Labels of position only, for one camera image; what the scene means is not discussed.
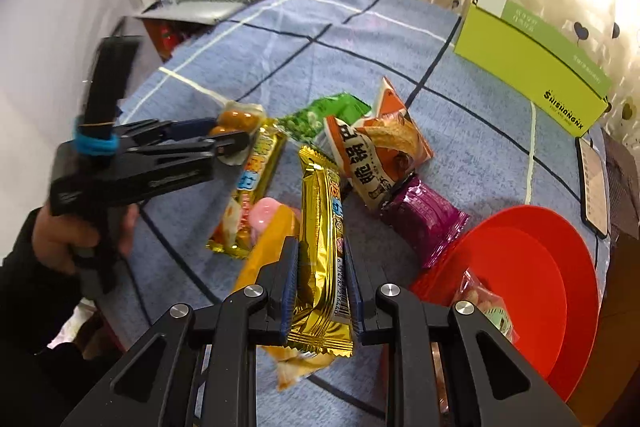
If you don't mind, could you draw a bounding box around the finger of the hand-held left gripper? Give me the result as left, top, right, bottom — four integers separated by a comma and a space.
144, 131, 251, 164
119, 118, 221, 142

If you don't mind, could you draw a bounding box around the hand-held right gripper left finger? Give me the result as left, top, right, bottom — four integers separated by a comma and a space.
60, 236, 301, 427

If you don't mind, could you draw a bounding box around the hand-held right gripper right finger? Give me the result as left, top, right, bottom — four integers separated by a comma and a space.
342, 239, 583, 427

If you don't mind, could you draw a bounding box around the clear packet of brown balls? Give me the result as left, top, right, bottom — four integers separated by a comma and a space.
207, 102, 266, 168

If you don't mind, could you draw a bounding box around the gold snack bar packet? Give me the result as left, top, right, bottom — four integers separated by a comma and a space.
206, 117, 288, 260
282, 146, 356, 360

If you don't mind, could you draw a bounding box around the orange pink snack packet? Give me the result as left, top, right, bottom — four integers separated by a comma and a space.
232, 197, 336, 393

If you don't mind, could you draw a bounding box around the clear red-edged snack packet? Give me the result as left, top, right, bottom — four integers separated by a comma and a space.
450, 268, 518, 343

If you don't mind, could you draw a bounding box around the orange white snack bag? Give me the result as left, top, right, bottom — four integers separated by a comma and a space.
324, 77, 435, 212

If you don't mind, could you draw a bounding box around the red plastic bowl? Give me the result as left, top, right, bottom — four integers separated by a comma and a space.
380, 205, 601, 413

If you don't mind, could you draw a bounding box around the person's left hand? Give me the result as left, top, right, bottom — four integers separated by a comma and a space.
35, 205, 141, 275

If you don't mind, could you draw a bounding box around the red stand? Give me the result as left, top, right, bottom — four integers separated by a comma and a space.
142, 19, 193, 62

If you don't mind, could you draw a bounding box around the purple snack packet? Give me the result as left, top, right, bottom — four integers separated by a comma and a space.
380, 174, 471, 270

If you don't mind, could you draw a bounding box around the green pea packet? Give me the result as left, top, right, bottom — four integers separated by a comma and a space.
277, 92, 372, 145

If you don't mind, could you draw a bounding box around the grey flat board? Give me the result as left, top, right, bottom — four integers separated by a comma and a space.
125, 0, 246, 25

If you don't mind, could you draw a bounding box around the blue checked blanket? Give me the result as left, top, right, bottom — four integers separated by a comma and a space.
95, 0, 608, 427

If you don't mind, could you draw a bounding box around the black smartphone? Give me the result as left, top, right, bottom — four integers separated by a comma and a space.
575, 134, 611, 240

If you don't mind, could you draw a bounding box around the wooden cabinet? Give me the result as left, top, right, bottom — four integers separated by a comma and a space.
565, 232, 640, 408

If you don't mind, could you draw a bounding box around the brown patterned cloth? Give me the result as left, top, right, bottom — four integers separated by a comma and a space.
600, 127, 640, 243

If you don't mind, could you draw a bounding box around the lime green cardboard box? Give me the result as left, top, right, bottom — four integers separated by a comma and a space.
452, 0, 613, 138

